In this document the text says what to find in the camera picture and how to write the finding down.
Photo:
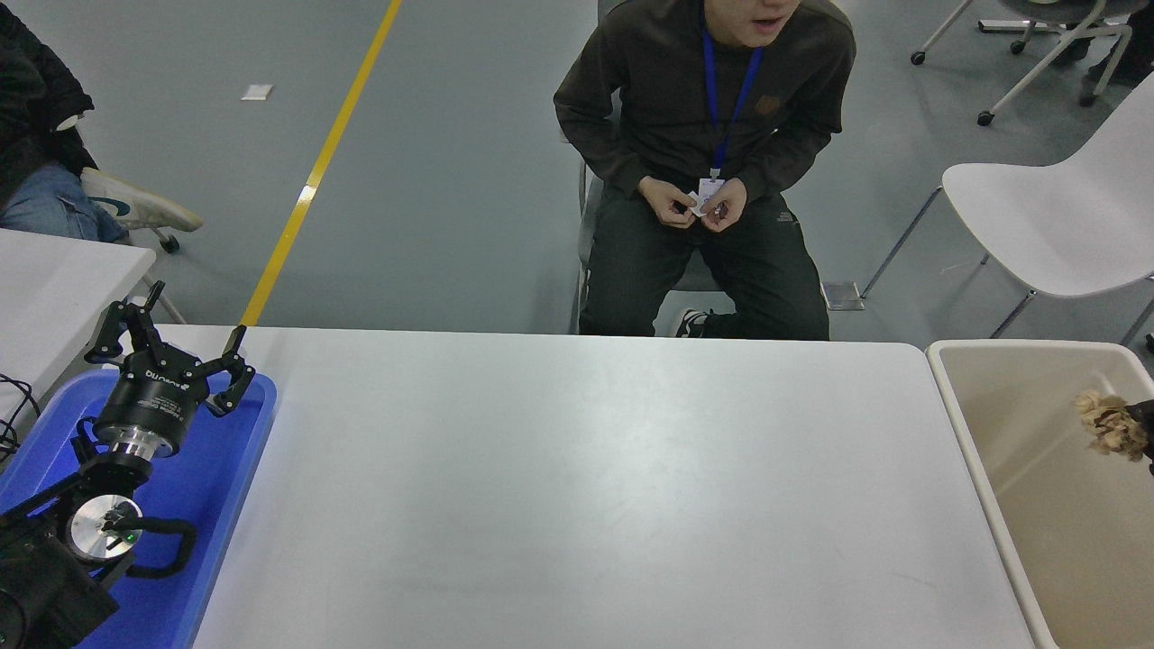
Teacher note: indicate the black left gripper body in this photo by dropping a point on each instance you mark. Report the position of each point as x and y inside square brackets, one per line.
[149, 401]

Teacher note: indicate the tan paper ball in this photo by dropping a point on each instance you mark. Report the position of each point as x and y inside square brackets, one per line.
[1111, 424]

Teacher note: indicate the small white paper slip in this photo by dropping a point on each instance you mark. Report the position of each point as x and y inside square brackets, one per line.
[694, 205]

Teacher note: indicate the person's right hand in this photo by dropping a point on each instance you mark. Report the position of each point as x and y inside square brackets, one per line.
[665, 203]

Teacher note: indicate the person's left hand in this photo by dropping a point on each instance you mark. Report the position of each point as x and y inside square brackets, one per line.
[730, 207]

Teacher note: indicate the white side table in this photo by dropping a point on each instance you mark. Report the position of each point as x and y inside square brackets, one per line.
[54, 297]

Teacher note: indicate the white swivel chair with casters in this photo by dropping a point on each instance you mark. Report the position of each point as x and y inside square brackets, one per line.
[169, 244]

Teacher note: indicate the blue plastic tray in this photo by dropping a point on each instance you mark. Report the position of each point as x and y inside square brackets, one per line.
[207, 505]

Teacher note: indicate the large pale bin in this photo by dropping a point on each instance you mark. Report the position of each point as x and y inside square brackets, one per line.
[1064, 541]

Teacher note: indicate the yellow floor tape line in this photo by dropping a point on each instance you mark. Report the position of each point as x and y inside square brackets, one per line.
[315, 176]

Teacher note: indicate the white shell chair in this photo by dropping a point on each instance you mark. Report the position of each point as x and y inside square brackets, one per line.
[1064, 207]

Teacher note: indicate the white paper scrap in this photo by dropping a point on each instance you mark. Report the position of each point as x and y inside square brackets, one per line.
[257, 92]

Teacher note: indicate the person in blue jeans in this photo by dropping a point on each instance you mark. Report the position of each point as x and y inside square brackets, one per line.
[36, 81]

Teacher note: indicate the clear floor plate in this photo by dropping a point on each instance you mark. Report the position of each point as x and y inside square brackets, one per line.
[843, 296]

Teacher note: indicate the person in black trousers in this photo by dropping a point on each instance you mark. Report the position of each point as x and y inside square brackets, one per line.
[1136, 36]

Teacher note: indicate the white-legged office chair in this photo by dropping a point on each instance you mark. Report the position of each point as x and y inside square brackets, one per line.
[1055, 7]

